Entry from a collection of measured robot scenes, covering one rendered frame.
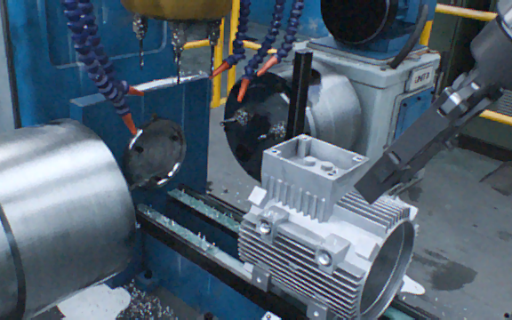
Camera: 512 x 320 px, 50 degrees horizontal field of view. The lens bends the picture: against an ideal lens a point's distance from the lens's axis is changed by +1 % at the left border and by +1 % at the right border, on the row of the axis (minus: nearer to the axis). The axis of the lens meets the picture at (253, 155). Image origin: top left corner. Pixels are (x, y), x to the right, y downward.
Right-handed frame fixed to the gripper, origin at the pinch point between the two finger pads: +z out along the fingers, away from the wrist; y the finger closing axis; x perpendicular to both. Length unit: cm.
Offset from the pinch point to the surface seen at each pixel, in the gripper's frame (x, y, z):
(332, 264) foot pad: 3.5, 3.7, 13.9
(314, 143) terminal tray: -12.8, -10.3, 14.1
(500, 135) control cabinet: -8, -312, 122
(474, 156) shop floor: -9, -307, 144
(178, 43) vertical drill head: -37.5, -1.1, 14.2
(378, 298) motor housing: 10.6, -8.6, 22.8
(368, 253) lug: 5.2, 1.2, 10.3
